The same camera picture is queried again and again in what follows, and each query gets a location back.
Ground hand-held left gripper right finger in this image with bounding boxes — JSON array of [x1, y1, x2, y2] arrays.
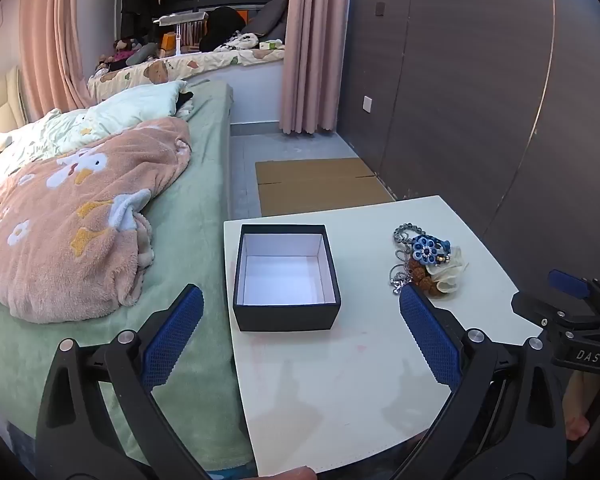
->
[[395, 284, 567, 480]]

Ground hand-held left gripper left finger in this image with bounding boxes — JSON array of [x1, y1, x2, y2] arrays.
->
[[35, 284, 213, 480]]

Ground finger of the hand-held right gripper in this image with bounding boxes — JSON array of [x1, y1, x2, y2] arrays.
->
[[511, 292, 594, 334], [549, 270, 600, 311]]

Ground white fabric flower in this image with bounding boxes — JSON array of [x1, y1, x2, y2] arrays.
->
[[425, 246, 468, 297]]

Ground brown seed bead bracelet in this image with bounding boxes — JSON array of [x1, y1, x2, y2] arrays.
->
[[407, 257, 448, 297]]

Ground silver chain with charm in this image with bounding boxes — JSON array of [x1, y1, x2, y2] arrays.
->
[[389, 245, 416, 295]]

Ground blue flower hair clip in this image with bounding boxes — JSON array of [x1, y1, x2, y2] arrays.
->
[[411, 235, 452, 264]]

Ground grey bead bracelet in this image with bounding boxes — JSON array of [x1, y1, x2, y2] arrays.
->
[[393, 224, 425, 247]]

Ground black jewelry box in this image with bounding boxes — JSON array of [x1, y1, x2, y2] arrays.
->
[[232, 224, 342, 332]]

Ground person's right hand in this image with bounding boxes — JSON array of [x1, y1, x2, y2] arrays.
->
[[562, 372, 600, 441]]

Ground green bed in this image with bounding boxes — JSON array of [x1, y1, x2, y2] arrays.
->
[[0, 80, 253, 466]]

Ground pink floral fleece blanket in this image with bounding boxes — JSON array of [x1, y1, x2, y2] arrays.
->
[[0, 119, 191, 323]]

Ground flat cardboard sheet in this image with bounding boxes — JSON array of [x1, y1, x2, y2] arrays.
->
[[255, 157, 396, 217]]

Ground white pillow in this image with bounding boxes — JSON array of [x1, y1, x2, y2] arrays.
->
[[0, 80, 188, 183]]

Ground bear print window cushion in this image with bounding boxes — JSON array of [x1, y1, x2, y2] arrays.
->
[[87, 47, 286, 106]]

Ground pile of stuffed toys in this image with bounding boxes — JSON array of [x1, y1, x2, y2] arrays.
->
[[95, 39, 161, 73]]

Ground beige headboard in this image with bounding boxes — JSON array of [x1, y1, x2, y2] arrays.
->
[[0, 65, 28, 136]]

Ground white patterned cloth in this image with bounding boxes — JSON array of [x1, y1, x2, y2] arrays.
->
[[214, 31, 259, 53]]

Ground pink curtain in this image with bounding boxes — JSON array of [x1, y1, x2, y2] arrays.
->
[[17, 0, 93, 126], [279, 0, 351, 136]]

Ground black bag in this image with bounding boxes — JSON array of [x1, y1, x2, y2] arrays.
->
[[200, 6, 246, 53]]

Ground white desk lamp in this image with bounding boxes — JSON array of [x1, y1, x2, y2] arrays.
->
[[152, 11, 208, 56]]

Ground grey pillow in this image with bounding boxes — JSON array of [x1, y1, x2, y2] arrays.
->
[[240, 0, 290, 41]]

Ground hanging dark clothes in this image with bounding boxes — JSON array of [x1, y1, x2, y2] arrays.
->
[[112, 0, 201, 41]]

